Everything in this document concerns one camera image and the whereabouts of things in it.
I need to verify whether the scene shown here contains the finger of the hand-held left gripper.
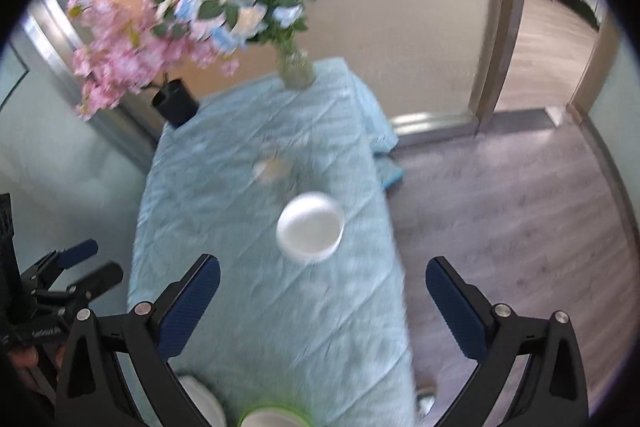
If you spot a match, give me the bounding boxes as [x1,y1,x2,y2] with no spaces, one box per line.
[30,262,124,308]
[20,238,99,290]

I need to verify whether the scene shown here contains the person's left hand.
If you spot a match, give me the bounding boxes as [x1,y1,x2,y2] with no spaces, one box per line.
[7,344,41,373]

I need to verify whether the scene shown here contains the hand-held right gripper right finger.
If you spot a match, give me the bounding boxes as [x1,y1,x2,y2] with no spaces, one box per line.
[425,256,590,427]

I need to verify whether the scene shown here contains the green bowl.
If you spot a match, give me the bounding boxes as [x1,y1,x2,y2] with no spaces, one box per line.
[237,403,316,427]

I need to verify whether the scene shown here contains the white bowl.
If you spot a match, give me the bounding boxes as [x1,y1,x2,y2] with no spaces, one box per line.
[276,192,345,264]
[245,411,307,427]

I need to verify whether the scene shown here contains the pink blossom branches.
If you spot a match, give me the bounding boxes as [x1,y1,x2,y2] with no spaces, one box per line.
[67,0,241,120]

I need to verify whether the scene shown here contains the black flower pot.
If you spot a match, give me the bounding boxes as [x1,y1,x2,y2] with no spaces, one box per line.
[151,78,201,128]

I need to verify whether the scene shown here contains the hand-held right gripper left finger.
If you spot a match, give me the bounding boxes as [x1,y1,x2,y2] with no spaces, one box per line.
[54,253,222,427]

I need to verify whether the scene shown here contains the light blue quilted blanket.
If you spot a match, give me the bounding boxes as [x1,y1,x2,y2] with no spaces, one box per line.
[127,57,418,427]

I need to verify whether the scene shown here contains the large white plate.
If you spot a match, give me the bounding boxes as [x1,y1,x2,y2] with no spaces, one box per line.
[177,374,227,427]

